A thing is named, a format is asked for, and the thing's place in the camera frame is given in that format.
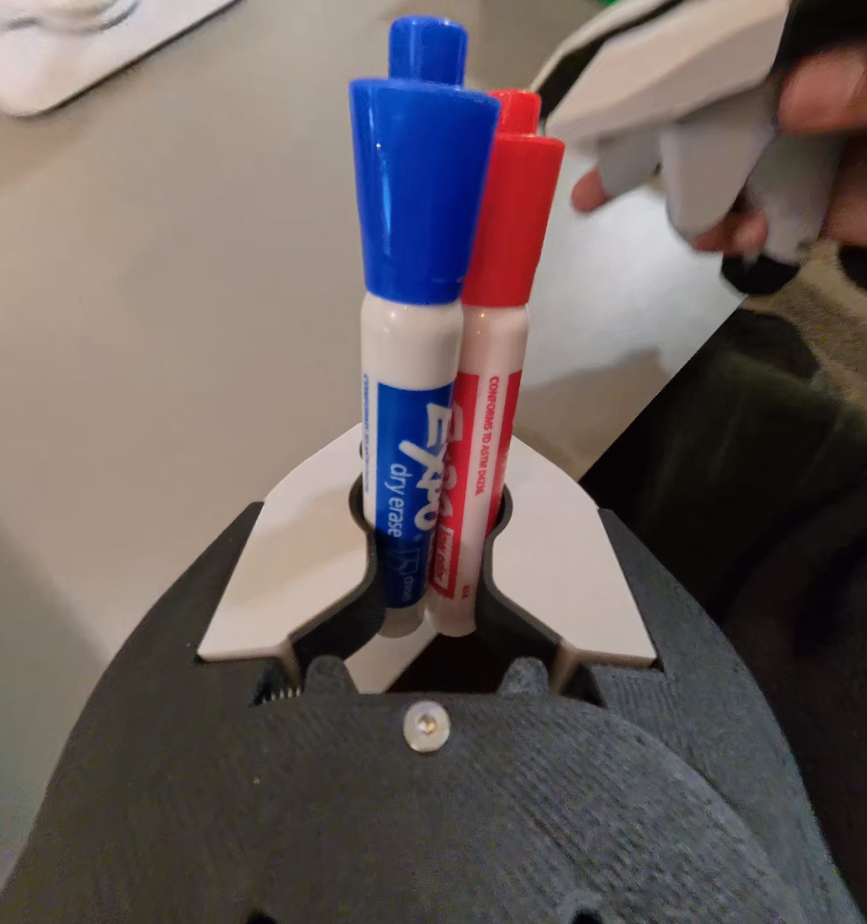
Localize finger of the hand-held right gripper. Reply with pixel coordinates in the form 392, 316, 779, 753
529, 0, 696, 111
548, 0, 793, 143

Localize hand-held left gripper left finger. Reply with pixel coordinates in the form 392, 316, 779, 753
197, 424, 375, 677

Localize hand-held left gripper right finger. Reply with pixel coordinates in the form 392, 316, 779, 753
483, 435, 658, 694

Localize red dry erase marker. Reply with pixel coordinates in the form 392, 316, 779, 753
425, 88, 566, 638

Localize blue dry erase marker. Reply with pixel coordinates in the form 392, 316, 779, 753
348, 16, 503, 640

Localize person's right hand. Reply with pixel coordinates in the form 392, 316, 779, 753
571, 39, 867, 255

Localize white rounded mat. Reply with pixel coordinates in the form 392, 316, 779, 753
0, 0, 241, 118

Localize dark corduroy pants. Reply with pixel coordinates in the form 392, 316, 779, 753
581, 310, 867, 636

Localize clear acrylic stand bracket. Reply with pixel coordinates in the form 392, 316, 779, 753
0, 0, 140, 33

